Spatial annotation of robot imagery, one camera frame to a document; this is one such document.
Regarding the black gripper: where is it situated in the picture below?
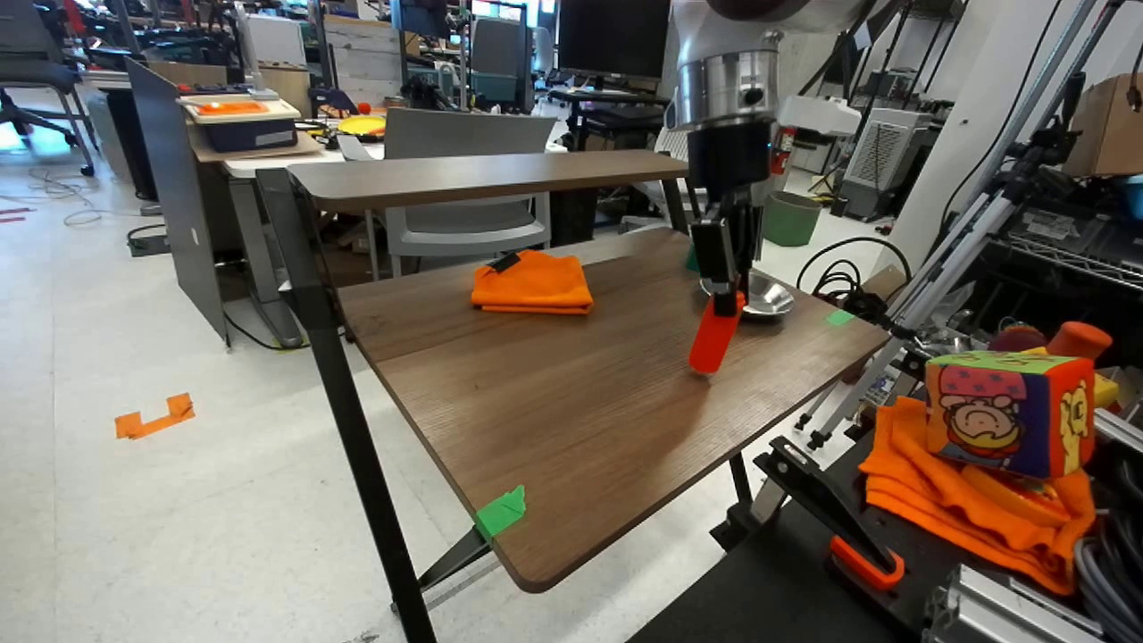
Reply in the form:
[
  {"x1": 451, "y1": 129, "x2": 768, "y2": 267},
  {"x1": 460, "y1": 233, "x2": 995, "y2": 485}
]
[{"x1": 685, "y1": 119, "x2": 780, "y2": 321}]

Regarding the green bin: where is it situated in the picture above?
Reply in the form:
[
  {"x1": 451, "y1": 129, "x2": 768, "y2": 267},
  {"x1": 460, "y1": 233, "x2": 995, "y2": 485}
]
[{"x1": 760, "y1": 190, "x2": 824, "y2": 248}]

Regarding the red fire extinguisher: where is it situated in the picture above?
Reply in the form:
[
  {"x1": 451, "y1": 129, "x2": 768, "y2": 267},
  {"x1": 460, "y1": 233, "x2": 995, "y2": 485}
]
[{"x1": 768, "y1": 120, "x2": 803, "y2": 183}]

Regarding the folded orange cloth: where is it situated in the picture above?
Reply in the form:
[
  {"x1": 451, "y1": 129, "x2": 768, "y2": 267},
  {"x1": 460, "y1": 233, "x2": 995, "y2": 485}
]
[{"x1": 470, "y1": 245, "x2": 597, "y2": 321}]

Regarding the silver tripod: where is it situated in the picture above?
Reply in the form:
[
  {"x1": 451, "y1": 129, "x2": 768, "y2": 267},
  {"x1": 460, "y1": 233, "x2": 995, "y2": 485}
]
[{"x1": 792, "y1": 0, "x2": 1130, "y2": 451}]

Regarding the black monitor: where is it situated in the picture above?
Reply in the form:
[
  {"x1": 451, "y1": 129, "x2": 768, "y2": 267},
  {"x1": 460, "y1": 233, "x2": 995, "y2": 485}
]
[{"x1": 554, "y1": 0, "x2": 671, "y2": 86}]

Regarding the long wooden table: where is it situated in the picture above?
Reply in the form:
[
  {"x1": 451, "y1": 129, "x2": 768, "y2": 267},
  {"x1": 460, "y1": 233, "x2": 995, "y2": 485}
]
[{"x1": 286, "y1": 145, "x2": 693, "y2": 281}]

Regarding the gray chair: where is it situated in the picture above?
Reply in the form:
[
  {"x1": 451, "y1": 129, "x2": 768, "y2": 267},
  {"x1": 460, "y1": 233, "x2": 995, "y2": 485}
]
[{"x1": 379, "y1": 104, "x2": 561, "y2": 278}]

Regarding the colorful plush cube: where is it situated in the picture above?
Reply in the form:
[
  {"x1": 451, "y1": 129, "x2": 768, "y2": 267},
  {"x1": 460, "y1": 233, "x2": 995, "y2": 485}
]
[{"x1": 922, "y1": 347, "x2": 1099, "y2": 481}]

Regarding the crumpled orange cloth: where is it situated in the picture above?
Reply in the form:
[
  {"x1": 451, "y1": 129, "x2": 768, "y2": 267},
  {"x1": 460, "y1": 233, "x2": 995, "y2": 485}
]
[{"x1": 859, "y1": 394, "x2": 1099, "y2": 598}]

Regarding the large green tape piece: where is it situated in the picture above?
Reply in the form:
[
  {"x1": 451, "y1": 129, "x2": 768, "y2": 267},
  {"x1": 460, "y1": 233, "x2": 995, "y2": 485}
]
[{"x1": 473, "y1": 481, "x2": 528, "y2": 546}]

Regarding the cardboard box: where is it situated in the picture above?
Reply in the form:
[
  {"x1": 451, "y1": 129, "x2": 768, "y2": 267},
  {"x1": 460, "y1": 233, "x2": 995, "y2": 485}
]
[{"x1": 1060, "y1": 71, "x2": 1143, "y2": 183}]

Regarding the aluminium extrusion bar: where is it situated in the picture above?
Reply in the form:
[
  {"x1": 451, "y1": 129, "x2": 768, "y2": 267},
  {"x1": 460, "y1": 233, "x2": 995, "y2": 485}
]
[{"x1": 922, "y1": 559, "x2": 1110, "y2": 643}]

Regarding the box with orange lid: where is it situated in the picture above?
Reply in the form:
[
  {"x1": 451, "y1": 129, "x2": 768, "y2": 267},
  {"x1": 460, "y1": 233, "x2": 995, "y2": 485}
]
[{"x1": 177, "y1": 90, "x2": 304, "y2": 153}]

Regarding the dark partition panel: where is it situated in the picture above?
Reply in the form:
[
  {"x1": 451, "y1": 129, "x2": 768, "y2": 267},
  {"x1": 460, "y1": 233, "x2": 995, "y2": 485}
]
[{"x1": 127, "y1": 57, "x2": 237, "y2": 348}]

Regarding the black office chair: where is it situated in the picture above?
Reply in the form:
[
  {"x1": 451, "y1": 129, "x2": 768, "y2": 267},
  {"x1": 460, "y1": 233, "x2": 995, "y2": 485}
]
[{"x1": 0, "y1": 0, "x2": 105, "y2": 178}]

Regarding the black cable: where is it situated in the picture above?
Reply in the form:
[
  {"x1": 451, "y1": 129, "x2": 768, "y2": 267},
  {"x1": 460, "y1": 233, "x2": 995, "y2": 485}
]
[{"x1": 792, "y1": 233, "x2": 916, "y2": 315}]

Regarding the wooden table with black frame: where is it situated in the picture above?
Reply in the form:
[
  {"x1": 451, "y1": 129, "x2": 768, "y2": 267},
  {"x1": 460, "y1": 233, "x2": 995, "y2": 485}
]
[{"x1": 253, "y1": 167, "x2": 897, "y2": 643}]

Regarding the black clamp with orange handle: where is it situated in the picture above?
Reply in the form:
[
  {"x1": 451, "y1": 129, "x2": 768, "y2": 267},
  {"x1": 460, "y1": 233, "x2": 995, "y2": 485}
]
[{"x1": 752, "y1": 434, "x2": 912, "y2": 598}]

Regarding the gray cable bundle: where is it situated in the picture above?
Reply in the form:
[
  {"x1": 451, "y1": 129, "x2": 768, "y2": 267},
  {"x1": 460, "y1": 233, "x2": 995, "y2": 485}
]
[{"x1": 1068, "y1": 522, "x2": 1143, "y2": 643}]

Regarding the orange floor bracket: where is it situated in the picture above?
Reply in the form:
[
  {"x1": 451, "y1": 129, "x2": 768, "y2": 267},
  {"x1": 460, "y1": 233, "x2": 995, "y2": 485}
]
[{"x1": 112, "y1": 389, "x2": 197, "y2": 442}]

